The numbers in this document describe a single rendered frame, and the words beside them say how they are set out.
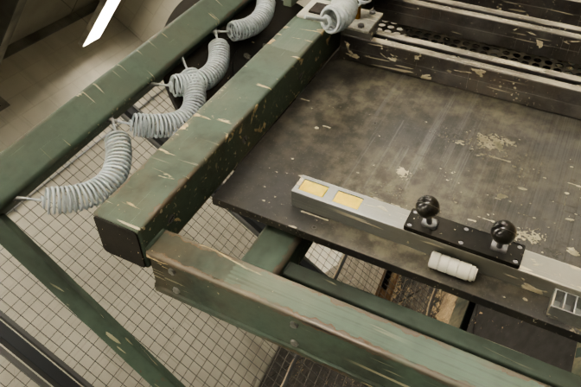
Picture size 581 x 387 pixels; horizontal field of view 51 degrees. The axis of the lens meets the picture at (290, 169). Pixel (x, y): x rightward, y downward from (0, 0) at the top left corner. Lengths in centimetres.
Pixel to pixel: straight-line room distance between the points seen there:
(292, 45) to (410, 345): 78
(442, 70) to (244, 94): 49
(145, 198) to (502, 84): 84
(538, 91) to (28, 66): 632
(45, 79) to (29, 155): 570
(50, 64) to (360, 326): 666
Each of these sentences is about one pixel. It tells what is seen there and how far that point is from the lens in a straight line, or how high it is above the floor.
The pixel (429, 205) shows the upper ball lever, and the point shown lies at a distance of 98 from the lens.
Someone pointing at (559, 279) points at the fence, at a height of 129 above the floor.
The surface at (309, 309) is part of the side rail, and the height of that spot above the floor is 156.
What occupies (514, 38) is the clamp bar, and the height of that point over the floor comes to 147.
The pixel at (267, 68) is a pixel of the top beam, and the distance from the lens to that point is 137.
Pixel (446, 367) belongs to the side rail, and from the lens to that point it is 93.
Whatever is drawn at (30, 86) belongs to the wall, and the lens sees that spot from 710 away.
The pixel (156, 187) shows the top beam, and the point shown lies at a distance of 110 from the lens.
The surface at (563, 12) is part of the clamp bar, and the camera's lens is 185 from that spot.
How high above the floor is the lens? 182
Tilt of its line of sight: 6 degrees down
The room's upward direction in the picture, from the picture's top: 48 degrees counter-clockwise
